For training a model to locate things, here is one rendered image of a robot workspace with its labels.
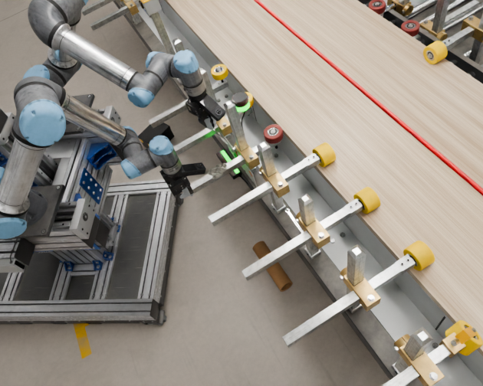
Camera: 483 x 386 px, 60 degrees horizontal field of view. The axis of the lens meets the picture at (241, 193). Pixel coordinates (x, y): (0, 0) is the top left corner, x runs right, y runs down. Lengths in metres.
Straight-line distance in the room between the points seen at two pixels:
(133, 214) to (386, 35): 1.69
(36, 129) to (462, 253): 1.32
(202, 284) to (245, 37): 1.38
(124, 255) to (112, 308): 0.31
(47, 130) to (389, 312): 1.30
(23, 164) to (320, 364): 1.63
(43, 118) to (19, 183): 0.26
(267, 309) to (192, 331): 0.43
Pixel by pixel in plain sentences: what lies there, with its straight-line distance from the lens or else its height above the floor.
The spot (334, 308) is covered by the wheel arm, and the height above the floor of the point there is 0.96.
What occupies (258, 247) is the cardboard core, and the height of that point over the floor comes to 0.08.
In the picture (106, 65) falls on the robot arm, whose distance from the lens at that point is 1.47.
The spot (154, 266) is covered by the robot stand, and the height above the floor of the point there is 0.22.
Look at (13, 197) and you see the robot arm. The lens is 1.47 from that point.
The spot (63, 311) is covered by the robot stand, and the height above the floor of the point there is 0.23.
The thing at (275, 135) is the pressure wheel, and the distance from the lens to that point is 1.73.
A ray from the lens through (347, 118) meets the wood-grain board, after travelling 1.77.
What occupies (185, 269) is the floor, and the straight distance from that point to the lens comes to 2.55.
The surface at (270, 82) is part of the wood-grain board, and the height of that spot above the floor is 0.90.
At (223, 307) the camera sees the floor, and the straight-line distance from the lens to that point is 2.40.
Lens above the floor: 2.23
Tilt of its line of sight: 56 degrees down
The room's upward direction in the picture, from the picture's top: 21 degrees counter-clockwise
